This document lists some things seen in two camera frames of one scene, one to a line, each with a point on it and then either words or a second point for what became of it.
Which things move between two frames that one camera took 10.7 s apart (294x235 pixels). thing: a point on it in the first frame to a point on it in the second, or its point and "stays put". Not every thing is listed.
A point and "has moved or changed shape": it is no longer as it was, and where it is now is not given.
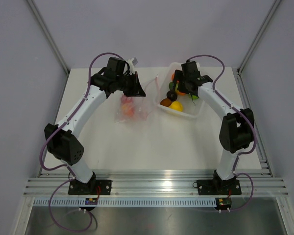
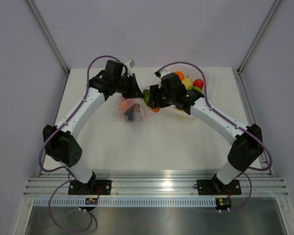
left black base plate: [93, 187] stays put
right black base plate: [218, 187] stays put
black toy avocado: [172, 95] has moved or changed shape
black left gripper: [136, 89] stays put
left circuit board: [91, 201] stays put
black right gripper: [179, 77] to [155, 92]
